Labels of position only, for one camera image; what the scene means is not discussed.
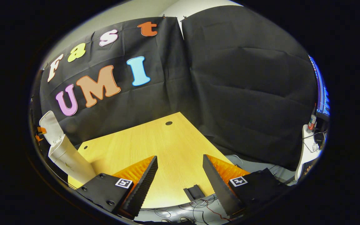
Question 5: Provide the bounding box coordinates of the black desk clamp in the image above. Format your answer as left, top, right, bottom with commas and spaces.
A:
183, 184, 205, 202

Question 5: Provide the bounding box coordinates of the tangle of floor cables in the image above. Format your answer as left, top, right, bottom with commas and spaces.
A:
139, 194, 230, 224

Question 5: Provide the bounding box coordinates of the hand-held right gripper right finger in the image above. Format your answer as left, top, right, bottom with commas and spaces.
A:
202, 154, 288, 218

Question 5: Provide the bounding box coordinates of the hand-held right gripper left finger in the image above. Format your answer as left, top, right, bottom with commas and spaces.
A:
75, 156, 158, 219

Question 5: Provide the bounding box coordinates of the red and white bottle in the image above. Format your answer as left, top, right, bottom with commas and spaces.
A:
307, 114, 317, 133

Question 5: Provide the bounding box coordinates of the blue-lit computer monitor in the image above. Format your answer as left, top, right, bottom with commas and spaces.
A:
308, 55, 330, 122

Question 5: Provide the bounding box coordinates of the white side desk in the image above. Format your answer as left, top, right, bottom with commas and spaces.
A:
295, 124, 324, 181

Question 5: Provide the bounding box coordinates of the white desktop garbage bin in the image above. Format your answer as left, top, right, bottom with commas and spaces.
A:
39, 111, 97, 185

